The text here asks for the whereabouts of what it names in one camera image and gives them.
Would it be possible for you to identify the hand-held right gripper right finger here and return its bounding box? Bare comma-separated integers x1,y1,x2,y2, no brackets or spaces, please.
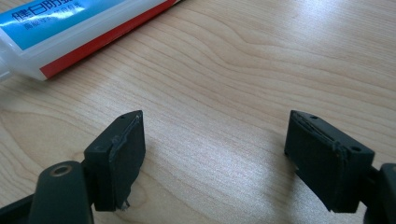
283,109,376,215

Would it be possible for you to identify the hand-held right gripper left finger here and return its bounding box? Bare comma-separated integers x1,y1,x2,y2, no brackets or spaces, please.
83,109,147,213

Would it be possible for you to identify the white and blue toothpaste tube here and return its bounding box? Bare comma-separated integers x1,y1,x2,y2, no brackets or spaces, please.
0,0,183,82

